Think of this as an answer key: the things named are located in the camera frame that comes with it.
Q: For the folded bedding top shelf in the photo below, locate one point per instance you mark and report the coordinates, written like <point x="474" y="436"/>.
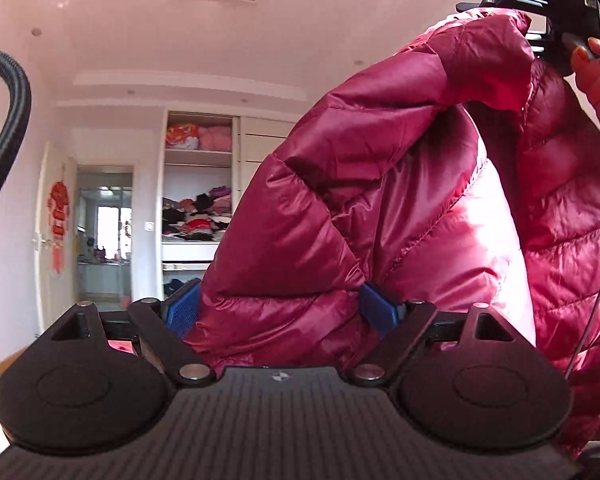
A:
<point x="199" y="138"/>

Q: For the white wardrobe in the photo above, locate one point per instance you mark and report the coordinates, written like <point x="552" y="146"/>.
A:
<point x="206" y="164"/>

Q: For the dark clothes pile lower shelf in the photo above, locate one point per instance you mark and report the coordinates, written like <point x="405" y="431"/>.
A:
<point x="171" y="287"/>

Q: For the red puffer down jacket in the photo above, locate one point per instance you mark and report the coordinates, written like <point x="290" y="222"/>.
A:
<point x="461" y="169"/>

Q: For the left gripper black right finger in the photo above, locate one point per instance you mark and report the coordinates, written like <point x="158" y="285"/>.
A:
<point x="467" y="379"/>

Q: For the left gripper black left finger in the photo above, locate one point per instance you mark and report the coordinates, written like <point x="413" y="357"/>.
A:
<point x="98" y="379"/>

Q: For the white bedroom door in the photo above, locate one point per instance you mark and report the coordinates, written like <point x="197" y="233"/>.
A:
<point x="54" y="293"/>

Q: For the pile of clothes upper shelf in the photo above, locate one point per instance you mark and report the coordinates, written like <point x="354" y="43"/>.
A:
<point x="204" y="218"/>

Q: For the red Chinese knot decoration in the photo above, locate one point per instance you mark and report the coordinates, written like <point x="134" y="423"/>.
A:
<point x="58" y="208"/>

